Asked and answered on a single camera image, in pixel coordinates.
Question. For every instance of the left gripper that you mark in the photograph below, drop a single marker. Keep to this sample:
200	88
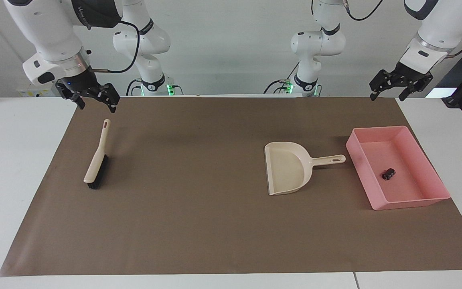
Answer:
411	73

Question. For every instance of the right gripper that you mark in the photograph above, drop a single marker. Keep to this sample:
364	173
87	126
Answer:
80	83

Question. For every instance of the small black e-waste piece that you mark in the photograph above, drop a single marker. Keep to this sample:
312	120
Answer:
388	174

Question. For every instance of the cream hand brush black bristles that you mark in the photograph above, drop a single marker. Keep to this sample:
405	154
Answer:
96	162

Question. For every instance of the pink plastic bin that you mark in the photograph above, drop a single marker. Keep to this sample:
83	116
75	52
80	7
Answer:
411	188

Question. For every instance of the cream plastic dustpan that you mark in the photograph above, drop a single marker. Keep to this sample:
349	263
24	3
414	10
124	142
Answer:
287	168

